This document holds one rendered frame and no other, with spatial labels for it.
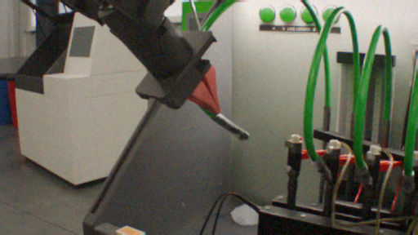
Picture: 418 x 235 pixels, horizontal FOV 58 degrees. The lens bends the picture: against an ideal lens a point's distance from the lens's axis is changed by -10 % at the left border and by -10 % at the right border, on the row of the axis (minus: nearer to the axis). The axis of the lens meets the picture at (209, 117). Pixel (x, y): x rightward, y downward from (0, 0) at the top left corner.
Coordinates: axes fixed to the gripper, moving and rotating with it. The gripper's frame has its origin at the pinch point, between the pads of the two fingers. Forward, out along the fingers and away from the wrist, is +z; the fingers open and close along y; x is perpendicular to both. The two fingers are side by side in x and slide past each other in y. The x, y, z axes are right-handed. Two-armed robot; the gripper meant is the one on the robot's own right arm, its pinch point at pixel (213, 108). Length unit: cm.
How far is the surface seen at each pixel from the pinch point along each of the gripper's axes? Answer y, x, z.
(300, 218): 0.1, 2.6, 35.2
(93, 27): 94, 293, 74
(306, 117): 8.6, -4.4, 11.9
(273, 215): -1.7, 7.6, 33.7
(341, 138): 22.2, 6.8, 40.6
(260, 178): 13, 36, 57
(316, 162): 6.0, -3.7, 21.1
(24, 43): 121, 734, 126
